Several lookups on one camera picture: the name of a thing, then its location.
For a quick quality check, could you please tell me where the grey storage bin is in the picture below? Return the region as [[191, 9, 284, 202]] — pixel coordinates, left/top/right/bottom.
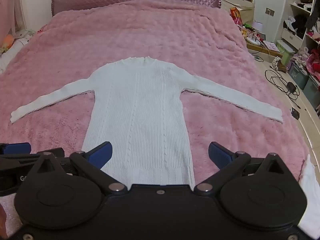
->
[[287, 62, 310, 90], [302, 76, 320, 103]]

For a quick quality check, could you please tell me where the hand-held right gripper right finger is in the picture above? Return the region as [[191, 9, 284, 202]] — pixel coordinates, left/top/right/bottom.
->
[[194, 141, 288, 196]]

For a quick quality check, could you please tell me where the pile of colourful clothes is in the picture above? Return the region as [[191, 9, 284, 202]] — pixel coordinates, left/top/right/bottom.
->
[[292, 45, 320, 81]]

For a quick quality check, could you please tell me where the orange plush toy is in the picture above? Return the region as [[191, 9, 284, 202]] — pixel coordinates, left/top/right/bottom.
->
[[3, 33, 15, 50]]

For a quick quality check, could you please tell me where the pink curtain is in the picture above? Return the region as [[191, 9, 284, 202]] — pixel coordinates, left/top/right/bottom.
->
[[0, 0, 27, 37]]

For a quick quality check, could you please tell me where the black hanging garment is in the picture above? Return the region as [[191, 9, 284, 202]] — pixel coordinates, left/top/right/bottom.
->
[[304, 2, 320, 31]]

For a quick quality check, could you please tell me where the white shelf unit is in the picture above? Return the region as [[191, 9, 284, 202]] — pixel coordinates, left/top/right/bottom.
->
[[280, 0, 320, 54]]

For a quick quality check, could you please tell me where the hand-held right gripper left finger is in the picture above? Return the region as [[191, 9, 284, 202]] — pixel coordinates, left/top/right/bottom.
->
[[32, 141, 128, 196]]

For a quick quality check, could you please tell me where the red snack bag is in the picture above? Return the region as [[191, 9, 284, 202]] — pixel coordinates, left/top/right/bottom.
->
[[229, 7, 243, 27]]

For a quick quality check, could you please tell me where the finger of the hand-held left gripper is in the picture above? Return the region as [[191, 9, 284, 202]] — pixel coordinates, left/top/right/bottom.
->
[[0, 142, 64, 168]]

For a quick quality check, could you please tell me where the white knit sweater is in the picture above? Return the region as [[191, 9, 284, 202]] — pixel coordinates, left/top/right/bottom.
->
[[10, 56, 285, 187]]

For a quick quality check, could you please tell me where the white bedding pile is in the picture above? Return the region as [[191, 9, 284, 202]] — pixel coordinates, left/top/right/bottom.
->
[[0, 28, 37, 73]]

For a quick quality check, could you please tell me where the cream nightstand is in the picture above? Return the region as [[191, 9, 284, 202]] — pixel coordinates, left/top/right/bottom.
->
[[221, 0, 255, 28]]

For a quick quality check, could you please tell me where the white power strip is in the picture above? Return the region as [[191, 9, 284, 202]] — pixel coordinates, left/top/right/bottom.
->
[[246, 33, 262, 46]]

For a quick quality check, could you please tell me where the black power adapter with cables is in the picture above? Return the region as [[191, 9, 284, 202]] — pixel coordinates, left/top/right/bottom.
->
[[264, 68, 300, 101]]

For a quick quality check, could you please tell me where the white cloth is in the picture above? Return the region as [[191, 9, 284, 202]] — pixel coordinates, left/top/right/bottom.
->
[[298, 154, 320, 239]]

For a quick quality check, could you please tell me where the green storage box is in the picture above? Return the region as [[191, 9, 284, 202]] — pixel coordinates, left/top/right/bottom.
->
[[276, 40, 297, 66]]

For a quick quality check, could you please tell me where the pink fluffy blanket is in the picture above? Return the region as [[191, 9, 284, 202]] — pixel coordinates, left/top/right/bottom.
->
[[0, 0, 311, 233]]

